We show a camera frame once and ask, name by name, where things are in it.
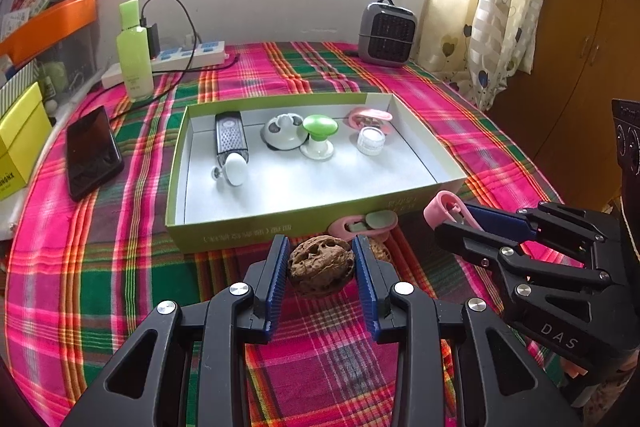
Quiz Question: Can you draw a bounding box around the white black round gadget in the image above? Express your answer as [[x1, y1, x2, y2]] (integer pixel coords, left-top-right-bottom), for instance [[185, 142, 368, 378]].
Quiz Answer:
[[262, 113, 307, 152]]

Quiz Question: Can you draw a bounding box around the grey white striped box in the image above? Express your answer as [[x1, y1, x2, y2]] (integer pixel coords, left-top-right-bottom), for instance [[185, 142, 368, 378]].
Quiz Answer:
[[0, 59, 46, 112]]

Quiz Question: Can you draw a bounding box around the black charger cable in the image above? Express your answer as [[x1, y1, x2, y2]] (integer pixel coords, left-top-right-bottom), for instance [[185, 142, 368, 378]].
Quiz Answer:
[[141, 0, 241, 74]]

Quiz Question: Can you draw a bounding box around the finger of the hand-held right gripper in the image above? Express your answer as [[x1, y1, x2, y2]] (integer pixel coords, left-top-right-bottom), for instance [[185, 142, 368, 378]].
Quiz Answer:
[[462, 201, 623, 258], [433, 219, 613, 303]]

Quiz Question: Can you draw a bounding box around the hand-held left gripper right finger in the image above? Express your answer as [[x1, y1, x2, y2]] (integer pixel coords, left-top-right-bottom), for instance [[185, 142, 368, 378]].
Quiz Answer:
[[351, 234, 583, 427]]

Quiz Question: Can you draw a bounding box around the brown wooden cabinet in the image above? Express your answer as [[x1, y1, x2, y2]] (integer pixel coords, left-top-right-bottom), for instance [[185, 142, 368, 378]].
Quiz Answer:
[[487, 0, 640, 208]]

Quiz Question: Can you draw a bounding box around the grey portable heater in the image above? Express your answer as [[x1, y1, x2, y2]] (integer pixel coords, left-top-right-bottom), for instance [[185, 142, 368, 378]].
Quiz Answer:
[[358, 0, 417, 68]]

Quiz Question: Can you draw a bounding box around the black charger plug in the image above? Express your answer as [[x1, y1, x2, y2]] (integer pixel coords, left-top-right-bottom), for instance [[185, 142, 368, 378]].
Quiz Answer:
[[140, 18, 161, 60]]

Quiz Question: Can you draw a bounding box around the light green bottle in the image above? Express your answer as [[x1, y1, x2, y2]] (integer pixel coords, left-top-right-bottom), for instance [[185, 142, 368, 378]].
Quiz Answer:
[[116, 0, 155, 102]]

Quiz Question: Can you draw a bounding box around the white blue power strip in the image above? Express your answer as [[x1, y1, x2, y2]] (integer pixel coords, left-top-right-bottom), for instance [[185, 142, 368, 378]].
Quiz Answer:
[[148, 39, 228, 70]]

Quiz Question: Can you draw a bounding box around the yellow green cardboard box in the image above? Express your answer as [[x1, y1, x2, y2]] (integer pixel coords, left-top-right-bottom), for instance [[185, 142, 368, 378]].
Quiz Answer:
[[0, 82, 53, 202]]

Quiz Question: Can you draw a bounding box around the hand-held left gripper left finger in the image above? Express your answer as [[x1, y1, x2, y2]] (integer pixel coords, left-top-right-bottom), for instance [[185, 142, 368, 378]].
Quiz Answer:
[[60, 234, 292, 427]]

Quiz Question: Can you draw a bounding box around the orange plastic bin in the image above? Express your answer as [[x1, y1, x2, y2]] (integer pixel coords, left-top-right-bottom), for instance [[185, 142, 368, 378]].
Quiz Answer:
[[0, 0, 97, 65]]

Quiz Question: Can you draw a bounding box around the heart print curtain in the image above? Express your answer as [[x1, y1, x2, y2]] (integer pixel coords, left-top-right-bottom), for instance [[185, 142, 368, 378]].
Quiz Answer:
[[425, 0, 553, 110]]

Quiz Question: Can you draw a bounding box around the clear plastic container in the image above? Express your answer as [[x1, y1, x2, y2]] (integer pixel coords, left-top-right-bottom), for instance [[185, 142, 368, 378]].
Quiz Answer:
[[37, 24, 98, 102]]

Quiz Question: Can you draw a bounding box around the pale patterned cloth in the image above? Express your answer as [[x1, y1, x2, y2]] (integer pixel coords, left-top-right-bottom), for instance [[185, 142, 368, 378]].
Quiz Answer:
[[585, 352, 640, 427]]

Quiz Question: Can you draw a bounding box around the black smartphone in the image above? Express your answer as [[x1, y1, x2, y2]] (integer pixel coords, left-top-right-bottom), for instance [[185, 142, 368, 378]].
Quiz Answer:
[[66, 105, 125, 202]]

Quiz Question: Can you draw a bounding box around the brown walnut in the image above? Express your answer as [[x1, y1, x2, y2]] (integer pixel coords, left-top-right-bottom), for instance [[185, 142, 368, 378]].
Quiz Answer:
[[287, 235, 357, 295], [367, 239, 392, 264]]

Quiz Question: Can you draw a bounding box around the pink green plaid blanket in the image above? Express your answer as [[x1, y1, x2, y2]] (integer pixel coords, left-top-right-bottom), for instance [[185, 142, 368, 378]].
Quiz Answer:
[[0, 41, 621, 427]]

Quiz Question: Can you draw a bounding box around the green white cardboard box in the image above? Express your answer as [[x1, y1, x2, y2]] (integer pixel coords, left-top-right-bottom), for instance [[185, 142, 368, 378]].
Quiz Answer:
[[165, 93, 468, 254]]

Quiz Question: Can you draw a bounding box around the pile of small packets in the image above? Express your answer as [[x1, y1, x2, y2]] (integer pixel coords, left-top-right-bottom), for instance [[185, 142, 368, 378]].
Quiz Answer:
[[0, 0, 51, 42]]

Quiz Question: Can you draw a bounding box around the pink green clip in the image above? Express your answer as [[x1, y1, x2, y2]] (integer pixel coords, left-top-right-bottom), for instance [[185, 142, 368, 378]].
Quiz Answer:
[[327, 210, 399, 244]]

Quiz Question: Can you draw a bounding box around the white round knob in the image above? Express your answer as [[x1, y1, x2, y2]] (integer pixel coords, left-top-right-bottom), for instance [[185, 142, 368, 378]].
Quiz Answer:
[[211, 153, 248, 186]]

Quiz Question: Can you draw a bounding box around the green white mushroom gadget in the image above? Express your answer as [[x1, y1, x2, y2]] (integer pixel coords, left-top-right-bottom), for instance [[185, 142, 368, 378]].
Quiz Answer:
[[300, 114, 339, 160]]

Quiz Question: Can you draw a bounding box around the translucent round jar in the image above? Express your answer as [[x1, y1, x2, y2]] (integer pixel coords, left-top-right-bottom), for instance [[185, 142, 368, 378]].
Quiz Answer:
[[356, 126, 387, 156]]

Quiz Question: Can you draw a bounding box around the pink looped plastic clip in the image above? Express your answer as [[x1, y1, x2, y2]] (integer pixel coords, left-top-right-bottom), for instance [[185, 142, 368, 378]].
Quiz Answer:
[[423, 190, 468, 228]]

